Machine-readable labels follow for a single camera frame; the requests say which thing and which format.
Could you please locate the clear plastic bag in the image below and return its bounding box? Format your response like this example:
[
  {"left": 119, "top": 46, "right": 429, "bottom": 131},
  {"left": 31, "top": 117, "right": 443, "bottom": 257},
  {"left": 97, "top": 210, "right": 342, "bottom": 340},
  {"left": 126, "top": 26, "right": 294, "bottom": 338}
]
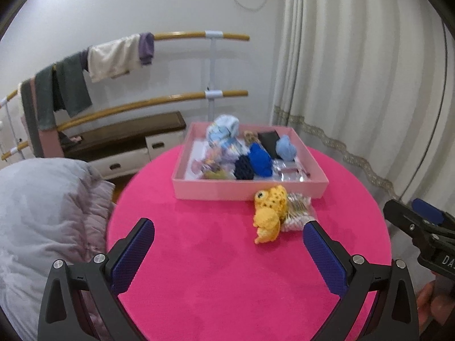
[{"left": 272, "top": 159, "right": 311, "bottom": 182}]

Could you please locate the black soft case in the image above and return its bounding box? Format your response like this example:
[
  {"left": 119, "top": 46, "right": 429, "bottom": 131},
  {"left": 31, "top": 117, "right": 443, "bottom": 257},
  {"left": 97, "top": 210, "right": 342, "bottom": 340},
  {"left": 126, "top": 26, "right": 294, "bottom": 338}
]
[{"left": 258, "top": 130, "right": 282, "bottom": 159}]

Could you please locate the navy knitted cloth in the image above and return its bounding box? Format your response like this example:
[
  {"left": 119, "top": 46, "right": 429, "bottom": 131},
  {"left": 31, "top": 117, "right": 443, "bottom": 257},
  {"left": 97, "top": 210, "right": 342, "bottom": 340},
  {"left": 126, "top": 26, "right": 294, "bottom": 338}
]
[{"left": 234, "top": 155, "right": 255, "bottom": 180}]

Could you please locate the royal blue knitted cloth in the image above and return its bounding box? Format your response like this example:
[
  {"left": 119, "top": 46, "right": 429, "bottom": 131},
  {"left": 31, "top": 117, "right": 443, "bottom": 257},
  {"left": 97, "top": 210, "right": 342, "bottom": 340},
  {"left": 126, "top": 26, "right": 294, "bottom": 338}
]
[{"left": 248, "top": 142, "right": 272, "bottom": 178}]

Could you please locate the grey quilt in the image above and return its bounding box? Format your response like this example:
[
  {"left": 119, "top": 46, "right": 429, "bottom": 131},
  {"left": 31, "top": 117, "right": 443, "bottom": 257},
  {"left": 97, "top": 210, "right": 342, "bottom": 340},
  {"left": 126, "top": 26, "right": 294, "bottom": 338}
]
[{"left": 1, "top": 158, "right": 115, "bottom": 340}]

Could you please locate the grey pink hanging cloth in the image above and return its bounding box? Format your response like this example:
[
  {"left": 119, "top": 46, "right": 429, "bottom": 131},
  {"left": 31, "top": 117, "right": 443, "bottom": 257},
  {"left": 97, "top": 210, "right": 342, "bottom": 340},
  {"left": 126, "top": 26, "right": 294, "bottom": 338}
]
[{"left": 18, "top": 77, "right": 64, "bottom": 158}]

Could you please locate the cream pleated curtain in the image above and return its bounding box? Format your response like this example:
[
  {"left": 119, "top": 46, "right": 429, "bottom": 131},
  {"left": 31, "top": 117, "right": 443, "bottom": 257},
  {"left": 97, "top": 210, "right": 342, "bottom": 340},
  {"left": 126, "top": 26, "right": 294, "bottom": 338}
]
[{"left": 271, "top": 0, "right": 454, "bottom": 211}]

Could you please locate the purple cloth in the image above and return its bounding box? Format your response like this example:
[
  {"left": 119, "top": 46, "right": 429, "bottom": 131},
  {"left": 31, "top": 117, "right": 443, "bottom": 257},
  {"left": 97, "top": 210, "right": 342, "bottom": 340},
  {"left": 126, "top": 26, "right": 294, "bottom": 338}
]
[{"left": 138, "top": 32, "right": 154, "bottom": 65}]

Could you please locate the light blue small sock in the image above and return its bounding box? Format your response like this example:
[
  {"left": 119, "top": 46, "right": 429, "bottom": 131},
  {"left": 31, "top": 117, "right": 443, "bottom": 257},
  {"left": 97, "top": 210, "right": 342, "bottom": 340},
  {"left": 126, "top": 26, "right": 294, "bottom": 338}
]
[{"left": 275, "top": 135, "right": 297, "bottom": 162}]

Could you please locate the pastel ribbon scrunchie bundle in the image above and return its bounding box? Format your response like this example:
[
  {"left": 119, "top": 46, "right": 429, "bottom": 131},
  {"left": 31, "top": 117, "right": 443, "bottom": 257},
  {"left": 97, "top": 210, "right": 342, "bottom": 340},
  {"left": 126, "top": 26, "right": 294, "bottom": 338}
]
[{"left": 191, "top": 147, "right": 236, "bottom": 180}]

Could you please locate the dark wood low cabinet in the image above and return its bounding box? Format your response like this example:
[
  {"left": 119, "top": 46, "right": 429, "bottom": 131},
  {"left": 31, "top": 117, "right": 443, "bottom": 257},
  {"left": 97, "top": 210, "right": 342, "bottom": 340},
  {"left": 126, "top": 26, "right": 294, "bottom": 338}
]
[{"left": 64, "top": 112, "right": 187, "bottom": 179}]

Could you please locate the cream towel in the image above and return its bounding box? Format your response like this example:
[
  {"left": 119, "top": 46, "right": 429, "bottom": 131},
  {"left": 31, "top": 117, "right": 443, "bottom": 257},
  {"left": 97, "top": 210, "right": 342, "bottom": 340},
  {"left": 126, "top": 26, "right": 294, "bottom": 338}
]
[{"left": 87, "top": 34, "right": 142, "bottom": 83}]

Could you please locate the wooden double rail rack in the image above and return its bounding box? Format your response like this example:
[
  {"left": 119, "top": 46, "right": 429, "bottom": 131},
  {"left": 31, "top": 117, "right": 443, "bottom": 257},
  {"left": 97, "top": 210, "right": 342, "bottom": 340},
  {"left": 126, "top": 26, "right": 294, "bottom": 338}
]
[{"left": 0, "top": 30, "right": 251, "bottom": 163}]

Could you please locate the pink shallow box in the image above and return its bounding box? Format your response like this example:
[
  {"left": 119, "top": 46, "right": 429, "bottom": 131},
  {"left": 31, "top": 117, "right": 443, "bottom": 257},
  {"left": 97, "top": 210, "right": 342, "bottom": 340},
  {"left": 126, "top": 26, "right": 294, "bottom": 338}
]
[{"left": 172, "top": 122, "right": 328, "bottom": 201}]

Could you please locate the light blue patterned cloth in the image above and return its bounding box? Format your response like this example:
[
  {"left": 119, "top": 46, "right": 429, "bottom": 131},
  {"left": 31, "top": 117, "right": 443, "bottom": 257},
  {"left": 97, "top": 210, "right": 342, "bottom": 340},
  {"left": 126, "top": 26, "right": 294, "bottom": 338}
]
[{"left": 206, "top": 115, "right": 243, "bottom": 159}]

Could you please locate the dark green towel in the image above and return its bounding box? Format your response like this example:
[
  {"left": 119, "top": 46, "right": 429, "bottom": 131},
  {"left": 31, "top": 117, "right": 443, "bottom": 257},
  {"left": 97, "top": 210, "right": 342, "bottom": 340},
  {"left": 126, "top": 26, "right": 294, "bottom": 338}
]
[{"left": 35, "top": 50, "right": 92, "bottom": 131}]

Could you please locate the person's hand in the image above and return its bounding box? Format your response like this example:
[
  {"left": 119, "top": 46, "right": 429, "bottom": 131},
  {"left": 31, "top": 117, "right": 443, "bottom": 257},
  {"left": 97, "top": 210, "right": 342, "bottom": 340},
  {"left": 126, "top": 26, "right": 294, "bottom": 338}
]
[{"left": 416, "top": 280, "right": 454, "bottom": 331}]

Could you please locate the brown scrunchie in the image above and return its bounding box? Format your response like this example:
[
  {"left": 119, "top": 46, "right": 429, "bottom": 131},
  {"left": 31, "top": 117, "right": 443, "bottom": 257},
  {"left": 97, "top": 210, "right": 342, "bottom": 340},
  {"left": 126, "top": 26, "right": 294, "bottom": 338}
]
[{"left": 243, "top": 130, "right": 260, "bottom": 147}]

